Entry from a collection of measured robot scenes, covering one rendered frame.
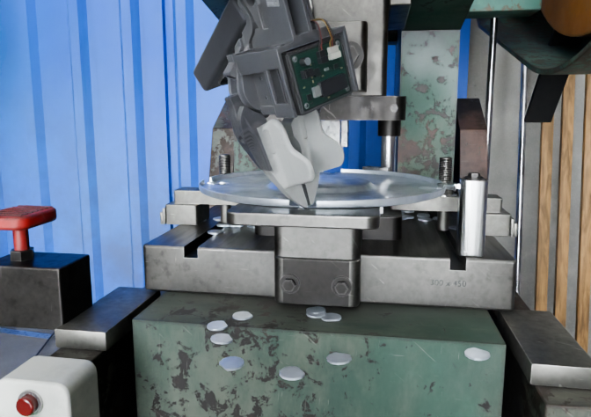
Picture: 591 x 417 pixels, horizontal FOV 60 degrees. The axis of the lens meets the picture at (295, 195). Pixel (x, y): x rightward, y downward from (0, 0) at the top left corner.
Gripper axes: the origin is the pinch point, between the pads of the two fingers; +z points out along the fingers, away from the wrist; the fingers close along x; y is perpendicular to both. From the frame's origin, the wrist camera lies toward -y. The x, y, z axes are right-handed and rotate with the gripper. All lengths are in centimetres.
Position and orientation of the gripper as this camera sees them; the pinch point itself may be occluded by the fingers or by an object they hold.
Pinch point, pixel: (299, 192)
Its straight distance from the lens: 48.4
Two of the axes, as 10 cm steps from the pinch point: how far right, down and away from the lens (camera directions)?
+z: 2.5, 9.0, 3.4
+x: 7.5, -4.1, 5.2
